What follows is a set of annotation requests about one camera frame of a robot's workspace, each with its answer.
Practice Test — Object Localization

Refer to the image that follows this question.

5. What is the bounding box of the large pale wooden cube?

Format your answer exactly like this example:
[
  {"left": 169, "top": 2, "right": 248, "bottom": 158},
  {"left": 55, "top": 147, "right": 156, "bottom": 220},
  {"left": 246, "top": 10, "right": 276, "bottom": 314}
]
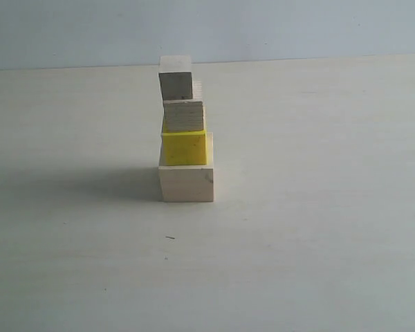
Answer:
[{"left": 158, "top": 132, "right": 215, "bottom": 203}]

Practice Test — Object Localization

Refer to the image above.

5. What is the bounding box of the yellow cube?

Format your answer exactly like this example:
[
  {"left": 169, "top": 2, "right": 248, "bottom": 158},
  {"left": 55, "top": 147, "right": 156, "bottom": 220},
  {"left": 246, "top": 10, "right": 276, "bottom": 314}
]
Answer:
[{"left": 161, "top": 119, "right": 208, "bottom": 166}]

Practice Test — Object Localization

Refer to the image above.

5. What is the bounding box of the medium striped wooden cube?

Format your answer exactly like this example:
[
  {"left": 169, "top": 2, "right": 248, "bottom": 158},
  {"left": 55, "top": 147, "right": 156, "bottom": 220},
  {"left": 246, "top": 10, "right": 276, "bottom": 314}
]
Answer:
[{"left": 163, "top": 80, "right": 205, "bottom": 132}]

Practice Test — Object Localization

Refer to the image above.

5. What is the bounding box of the small pale wooden cube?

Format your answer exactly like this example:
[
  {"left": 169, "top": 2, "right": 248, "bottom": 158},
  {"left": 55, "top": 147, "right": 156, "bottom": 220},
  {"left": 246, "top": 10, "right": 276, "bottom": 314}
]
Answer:
[{"left": 158, "top": 55, "right": 193, "bottom": 100}]

